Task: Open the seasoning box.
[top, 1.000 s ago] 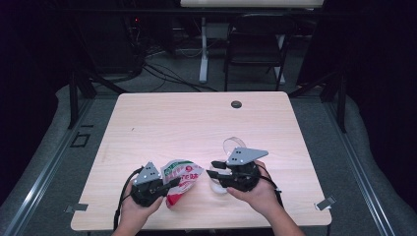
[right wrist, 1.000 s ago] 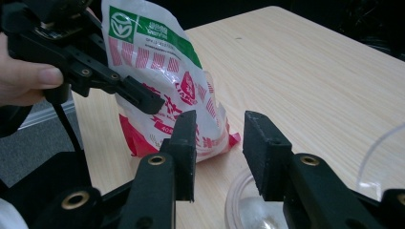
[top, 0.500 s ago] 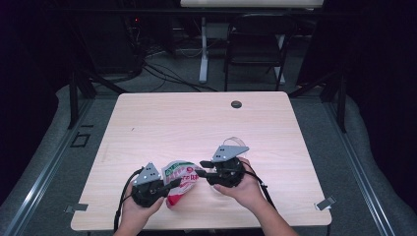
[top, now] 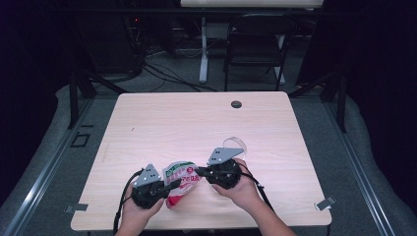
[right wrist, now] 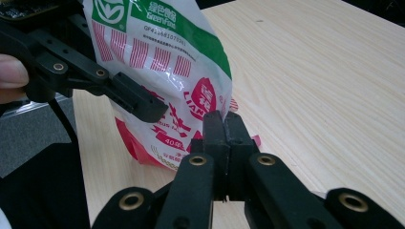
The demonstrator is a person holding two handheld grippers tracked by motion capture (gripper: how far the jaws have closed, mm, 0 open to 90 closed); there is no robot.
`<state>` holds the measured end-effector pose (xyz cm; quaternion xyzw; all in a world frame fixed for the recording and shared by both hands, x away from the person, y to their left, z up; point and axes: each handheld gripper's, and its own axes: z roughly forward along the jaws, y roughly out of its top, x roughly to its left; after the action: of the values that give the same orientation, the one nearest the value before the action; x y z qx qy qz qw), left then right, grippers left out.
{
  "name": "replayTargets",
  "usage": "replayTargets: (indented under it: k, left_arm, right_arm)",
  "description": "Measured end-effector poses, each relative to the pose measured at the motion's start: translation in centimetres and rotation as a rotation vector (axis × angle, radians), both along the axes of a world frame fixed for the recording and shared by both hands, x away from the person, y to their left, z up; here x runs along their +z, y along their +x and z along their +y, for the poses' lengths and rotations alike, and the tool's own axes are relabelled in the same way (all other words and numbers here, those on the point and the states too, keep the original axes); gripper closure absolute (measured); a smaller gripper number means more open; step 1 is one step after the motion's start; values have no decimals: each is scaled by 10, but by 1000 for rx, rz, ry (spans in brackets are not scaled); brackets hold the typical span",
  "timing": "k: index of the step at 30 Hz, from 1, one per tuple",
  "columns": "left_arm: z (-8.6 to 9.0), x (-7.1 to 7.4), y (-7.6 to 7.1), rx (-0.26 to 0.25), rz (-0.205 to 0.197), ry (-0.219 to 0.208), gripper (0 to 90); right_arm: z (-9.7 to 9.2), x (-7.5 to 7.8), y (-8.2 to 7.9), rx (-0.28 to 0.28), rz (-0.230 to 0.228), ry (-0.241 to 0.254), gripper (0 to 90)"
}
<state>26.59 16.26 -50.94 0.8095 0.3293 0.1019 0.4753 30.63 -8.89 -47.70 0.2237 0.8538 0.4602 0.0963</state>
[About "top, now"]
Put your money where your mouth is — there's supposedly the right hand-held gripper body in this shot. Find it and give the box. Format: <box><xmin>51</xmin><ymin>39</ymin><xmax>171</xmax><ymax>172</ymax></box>
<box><xmin>206</xmin><ymin>147</ymin><xmax>245</xmax><ymax>191</ymax></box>

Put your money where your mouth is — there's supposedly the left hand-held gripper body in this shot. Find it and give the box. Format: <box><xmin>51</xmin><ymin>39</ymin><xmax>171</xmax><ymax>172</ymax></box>
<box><xmin>131</xmin><ymin>163</ymin><xmax>165</xmax><ymax>210</ymax></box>

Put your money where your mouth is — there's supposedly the clear plastic bag pink print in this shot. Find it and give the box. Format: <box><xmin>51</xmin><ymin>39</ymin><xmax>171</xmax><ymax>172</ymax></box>
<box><xmin>161</xmin><ymin>160</ymin><xmax>201</xmax><ymax>208</ymax></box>

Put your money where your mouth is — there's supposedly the person's left hand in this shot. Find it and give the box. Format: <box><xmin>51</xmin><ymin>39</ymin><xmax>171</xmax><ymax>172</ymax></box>
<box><xmin>121</xmin><ymin>183</ymin><xmax>165</xmax><ymax>227</ymax></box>

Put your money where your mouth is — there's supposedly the person's right hand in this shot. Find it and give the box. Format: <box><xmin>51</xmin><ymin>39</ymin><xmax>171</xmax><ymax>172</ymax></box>
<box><xmin>210</xmin><ymin>157</ymin><xmax>264</xmax><ymax>211</ymax></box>

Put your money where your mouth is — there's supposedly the grey tape tab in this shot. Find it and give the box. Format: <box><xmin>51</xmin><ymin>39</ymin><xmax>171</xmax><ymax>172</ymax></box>
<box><xmin>314</xmin><ymin>196</ymin><xmax>337</xmax><ymax>211</ymax></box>
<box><xmin>64</xmin><ymin>203</ymin><xmax>89</xmax><ymax>214</ymax></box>

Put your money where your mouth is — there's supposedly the black folding chair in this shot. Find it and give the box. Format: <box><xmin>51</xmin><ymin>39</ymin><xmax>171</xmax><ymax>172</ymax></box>
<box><xmin>223</xmin><ymin>13</ymin><xmax>298</xmax><ymax>92</ymax></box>

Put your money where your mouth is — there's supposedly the white desk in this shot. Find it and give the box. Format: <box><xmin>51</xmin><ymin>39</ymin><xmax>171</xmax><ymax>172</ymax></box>
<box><xmin>180</xmin><ymin>0</ymin><xmax>325</xmax><ymax>86</ymax></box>

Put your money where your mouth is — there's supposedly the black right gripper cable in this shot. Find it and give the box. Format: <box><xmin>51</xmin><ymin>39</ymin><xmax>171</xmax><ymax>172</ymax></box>
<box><xmin>239</xmin><ymin>161</ymin><xmax>274</xmax><ymax>210</ymax></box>

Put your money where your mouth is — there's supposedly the black floor cable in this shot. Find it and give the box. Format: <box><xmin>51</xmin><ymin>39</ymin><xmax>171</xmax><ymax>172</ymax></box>
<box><xmin>142</xmin><ymin>63</ymin><xmax>218</xmax><ymax>92</ymax></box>
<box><xmin>144</xmin><ymin>67</ymin><xmax>202</xmax><ymax>92</ymax></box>

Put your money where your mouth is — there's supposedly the metal floor rail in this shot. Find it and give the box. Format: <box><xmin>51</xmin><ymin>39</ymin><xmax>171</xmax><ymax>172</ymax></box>
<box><xmin>323</xmin><ymin>97</ymin><xmax>396</xmax><ymax>236</ymax></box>
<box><xmin>1</xmin><ymin>97</ymin><xmax>96</xmax><ymax>236</ymax></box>

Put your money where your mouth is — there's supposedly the black metal frame stand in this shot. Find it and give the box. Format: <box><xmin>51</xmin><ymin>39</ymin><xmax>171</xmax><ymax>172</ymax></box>
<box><xmin>67</xmin><ymin>65</ymin><xmax>129</xmax><ymax>131</ymax></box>
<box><xmin>288</xmin><ymin>67</ymin><xmax>348</xmax><ymax>134</ymax></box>

